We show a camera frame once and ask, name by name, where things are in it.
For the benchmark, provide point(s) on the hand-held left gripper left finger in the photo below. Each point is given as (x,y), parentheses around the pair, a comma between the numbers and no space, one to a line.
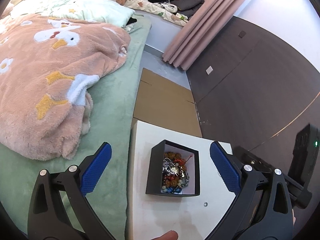
(96,170)

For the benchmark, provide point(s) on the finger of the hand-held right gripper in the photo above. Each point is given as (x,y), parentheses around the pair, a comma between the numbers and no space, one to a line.
(252,158)

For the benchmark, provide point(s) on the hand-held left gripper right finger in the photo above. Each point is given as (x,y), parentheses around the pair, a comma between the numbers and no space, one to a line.
(226,170)

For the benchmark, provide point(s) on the clear plastic bag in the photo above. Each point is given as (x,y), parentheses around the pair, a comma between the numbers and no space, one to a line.
(171,167)

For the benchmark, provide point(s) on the black box with white inside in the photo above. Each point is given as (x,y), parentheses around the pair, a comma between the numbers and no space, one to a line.
(152,170)

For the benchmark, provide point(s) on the person's left hand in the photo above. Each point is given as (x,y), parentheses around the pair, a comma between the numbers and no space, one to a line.
(166,236)

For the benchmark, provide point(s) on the green bed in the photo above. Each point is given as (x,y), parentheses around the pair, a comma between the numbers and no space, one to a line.
(112,117)

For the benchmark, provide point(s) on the flat brown cardboard sheet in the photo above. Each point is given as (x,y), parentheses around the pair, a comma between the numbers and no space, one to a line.
(162,100)

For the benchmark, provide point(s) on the pink fleece duck blanket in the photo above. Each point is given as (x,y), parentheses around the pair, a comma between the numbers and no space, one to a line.
(50,80)

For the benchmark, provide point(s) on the pink curtain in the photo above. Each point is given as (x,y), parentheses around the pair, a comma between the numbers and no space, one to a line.
(200,30)

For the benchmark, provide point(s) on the small black cloth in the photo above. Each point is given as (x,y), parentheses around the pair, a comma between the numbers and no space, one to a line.
(131,21)

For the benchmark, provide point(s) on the white printed quilt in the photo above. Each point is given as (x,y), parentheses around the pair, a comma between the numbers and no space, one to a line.
(95,10)

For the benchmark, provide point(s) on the dark grey pillow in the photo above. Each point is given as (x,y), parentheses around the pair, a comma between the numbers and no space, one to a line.
(187,3)

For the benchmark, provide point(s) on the white and black spotted cloth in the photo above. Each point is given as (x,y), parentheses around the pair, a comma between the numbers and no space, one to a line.
(166,7)

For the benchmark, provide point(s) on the cream printed window seat cushion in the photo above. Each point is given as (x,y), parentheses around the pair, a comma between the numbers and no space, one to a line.
(140,1)

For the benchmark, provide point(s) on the white wall socket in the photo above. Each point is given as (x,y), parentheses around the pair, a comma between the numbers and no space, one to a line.
(209,70)

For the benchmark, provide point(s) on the dark wall switch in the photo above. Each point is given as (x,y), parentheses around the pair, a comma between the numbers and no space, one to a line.
(242,34)

